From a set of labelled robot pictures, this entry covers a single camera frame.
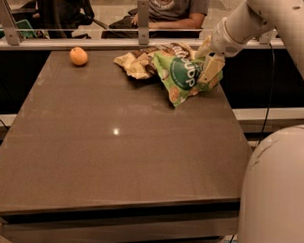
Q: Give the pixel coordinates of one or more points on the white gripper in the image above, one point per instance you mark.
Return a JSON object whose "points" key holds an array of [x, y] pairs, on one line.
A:
{"points": [[224, 43]]}

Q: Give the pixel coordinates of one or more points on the green rice chip bag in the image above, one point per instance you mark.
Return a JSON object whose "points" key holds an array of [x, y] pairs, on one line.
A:
{"points": [[179, 76]]}

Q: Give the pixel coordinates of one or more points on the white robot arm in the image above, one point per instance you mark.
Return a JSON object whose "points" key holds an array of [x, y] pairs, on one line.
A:
{"points": [[272, 199]]}

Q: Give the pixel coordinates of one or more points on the brown chip bag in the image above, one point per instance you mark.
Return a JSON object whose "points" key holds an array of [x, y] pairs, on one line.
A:
{"points": [[139, 65]]}

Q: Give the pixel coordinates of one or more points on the seated person in grey shirt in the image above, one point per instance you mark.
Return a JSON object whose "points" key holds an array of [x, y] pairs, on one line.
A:
{"points": [[177, 14]]}

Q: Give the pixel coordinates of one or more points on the black keyboard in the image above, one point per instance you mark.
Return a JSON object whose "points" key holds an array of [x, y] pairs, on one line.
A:
{"points": [[124, 23]]}

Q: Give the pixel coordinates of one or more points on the orange fruit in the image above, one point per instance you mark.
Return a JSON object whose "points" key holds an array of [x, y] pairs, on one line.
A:
{"points": [[78, 56]]}

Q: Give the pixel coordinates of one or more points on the black office chair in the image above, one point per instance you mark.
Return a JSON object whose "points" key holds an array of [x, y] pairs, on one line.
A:
{"points": [[62, 17]]}

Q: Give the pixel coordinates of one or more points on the green crate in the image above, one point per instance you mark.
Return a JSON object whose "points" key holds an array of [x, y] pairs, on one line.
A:
{"points": [[24, 28]]}

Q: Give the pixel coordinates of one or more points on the middle metal glass bracket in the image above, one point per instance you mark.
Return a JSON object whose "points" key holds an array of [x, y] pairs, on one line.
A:
{"points": [[143, 14]]}

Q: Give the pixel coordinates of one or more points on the left metal glass bracket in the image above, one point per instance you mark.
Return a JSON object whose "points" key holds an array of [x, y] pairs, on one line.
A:
{"points": [[13, 36]]}

